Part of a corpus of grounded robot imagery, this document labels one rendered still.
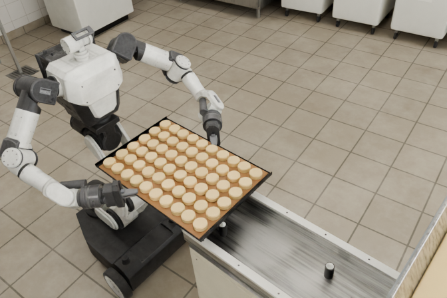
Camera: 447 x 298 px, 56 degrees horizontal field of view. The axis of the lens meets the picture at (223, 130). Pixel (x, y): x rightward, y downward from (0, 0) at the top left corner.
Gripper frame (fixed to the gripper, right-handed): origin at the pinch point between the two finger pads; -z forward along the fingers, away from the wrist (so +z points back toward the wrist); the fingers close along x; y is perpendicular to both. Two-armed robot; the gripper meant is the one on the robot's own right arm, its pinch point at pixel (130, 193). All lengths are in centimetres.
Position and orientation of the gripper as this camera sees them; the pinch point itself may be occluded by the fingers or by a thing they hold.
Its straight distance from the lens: 164.5
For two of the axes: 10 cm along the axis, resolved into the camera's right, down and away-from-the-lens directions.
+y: -0.7, -6.2, 7.8
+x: -0.7, -7.8, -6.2
